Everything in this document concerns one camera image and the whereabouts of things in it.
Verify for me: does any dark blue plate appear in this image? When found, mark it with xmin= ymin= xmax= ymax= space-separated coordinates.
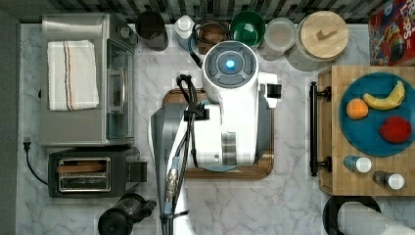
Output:
xmin=339 ymin=72 xmax=415 ymax=157

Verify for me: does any stainless steel toaster oven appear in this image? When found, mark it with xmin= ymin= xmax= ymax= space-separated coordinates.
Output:
xmin=40 ymin=13 xmax=137 ymax=147

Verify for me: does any black coffee grinder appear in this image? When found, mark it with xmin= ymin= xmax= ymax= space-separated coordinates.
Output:
xmin=98 ymin=193 xmax=157 ymax=235

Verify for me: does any green mug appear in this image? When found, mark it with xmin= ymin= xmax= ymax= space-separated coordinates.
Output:
xmin=230 ymin=11 xmax=265 ymax=50

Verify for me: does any wooden butcher block cart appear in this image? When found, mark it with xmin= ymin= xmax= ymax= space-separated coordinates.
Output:
xmin=314 ymin=66 xmax=414 ymax=196

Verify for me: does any orange fruit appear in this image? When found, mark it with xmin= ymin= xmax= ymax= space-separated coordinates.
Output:
xmin=346 ymin=99 xmax=369 ymax=119

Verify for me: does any light blue plate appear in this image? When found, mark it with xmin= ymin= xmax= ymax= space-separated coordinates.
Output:
xmin=202 ymin=99 xmax=237 ymax=172

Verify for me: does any black toaster power cord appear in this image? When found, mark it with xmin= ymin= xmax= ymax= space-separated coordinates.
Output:
xmin=23 ymin=140 xmax=49 ymax=186

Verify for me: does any dark grey cup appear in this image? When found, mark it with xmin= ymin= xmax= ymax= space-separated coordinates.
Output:
xmin=135 ymin=11 xmax=168 ymax=51

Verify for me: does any dark white-capped shaker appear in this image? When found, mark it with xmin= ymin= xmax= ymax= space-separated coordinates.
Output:
xmin=372 ymin=170 xmax=404 ymax=190

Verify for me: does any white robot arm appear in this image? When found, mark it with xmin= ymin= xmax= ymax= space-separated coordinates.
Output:
xmin=148 ymin=41 xmax=281 ymax=235

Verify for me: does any wooden serving tray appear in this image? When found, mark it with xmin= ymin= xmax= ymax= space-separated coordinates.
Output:
xmin=161 ymin=87 xmax=275 ymax=181

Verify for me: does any black two-slot toaster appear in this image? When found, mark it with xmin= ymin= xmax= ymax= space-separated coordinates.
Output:
xmin=48 ymin=146 xmax=147 ymax=199

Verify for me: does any canister with wooden lid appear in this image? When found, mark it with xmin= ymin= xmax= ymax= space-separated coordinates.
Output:
xmin=286 ymin=11 xmax=348 ymax=71

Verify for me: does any blue white-capped bottle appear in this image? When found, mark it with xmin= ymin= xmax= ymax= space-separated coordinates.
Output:
xmin=173 ymin=16 xmax=198 ymax=52

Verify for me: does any brown toast slice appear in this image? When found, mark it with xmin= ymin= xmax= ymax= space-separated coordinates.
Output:
xmin=56 ymin=164 xmax=106 ymax=173

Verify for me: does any clear glass jar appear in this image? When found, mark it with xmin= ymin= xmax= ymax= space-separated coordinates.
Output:
xmin=258 ymin=18 xmax=297 ymax=61

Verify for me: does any brown wooden box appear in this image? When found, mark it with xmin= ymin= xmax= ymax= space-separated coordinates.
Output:
xmin=197 ymin=20 xmax=228 ymax=55

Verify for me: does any white striped dish towel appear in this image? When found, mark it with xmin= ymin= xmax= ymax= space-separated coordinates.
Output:
xmin=47 ymin=40 xmax=99 ymax=111

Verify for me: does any yellow banana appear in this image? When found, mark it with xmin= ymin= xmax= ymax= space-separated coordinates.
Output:
xmin=363 ymin=80 xmax=405 ymax=111

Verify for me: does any blue white-capped shaker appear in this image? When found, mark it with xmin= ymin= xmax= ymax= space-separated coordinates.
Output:
xmin=344 ymin=156 xmax=372 ymax=173

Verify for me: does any red apple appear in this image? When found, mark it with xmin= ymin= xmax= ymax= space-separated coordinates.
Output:
xmin=379 ymin=116 xmax=412 ymax=144

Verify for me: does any black paper towel holder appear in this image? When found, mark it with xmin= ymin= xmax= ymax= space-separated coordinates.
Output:
xmin=322 ymin=196 xmax=381 ymax=235

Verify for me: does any colourful cereal box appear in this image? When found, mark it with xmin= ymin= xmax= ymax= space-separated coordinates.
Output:
xmin=368 ymin=0 xmax=415 ymax=67

